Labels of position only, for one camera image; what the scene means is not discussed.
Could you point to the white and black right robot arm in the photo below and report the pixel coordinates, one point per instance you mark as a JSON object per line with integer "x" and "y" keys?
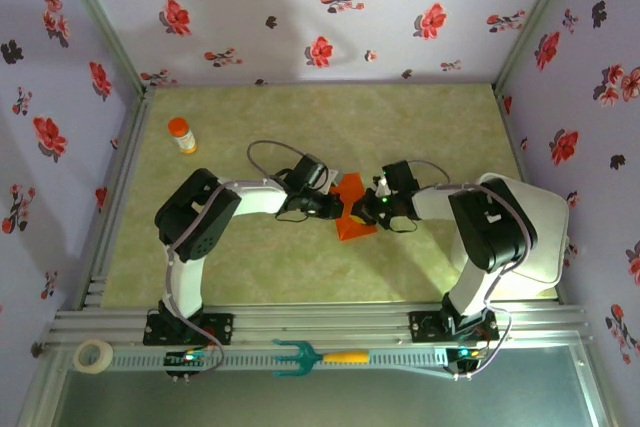
{"x": 470, "y": 292}

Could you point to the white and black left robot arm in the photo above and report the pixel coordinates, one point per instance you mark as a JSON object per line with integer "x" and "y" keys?
{"x": 187, "y": 282}

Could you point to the orange-capped pill bottle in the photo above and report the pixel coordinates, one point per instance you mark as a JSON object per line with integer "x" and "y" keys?
{"x": 182, "y": 134}

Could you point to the white tape roll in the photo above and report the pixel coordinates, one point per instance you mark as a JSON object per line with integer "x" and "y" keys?
{"x": 107, "y": 361}

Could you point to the aluminium mounting rail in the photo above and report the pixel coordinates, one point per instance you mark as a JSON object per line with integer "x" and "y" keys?
{"x": 325, "y": 322}

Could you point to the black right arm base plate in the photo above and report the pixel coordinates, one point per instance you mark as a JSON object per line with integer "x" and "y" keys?
{"x": 422, "y": 327}

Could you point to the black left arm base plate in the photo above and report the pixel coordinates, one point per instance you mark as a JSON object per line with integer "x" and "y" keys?
{"x": 220, "y": 327}

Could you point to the aluminium frame post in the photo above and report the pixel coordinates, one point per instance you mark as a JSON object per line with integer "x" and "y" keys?
{"x": 531, "y": 22}
{"x": 102, "y": 22}

